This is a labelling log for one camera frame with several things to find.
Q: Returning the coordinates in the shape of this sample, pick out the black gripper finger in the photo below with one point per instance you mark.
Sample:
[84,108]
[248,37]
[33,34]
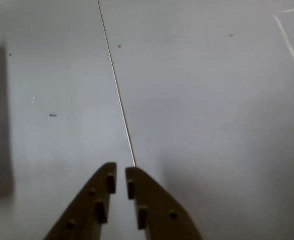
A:
[87,212]
[161,220]

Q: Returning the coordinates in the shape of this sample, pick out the dark gray rubber mat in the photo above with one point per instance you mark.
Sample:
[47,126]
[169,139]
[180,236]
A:
[62,75]
[211,100]

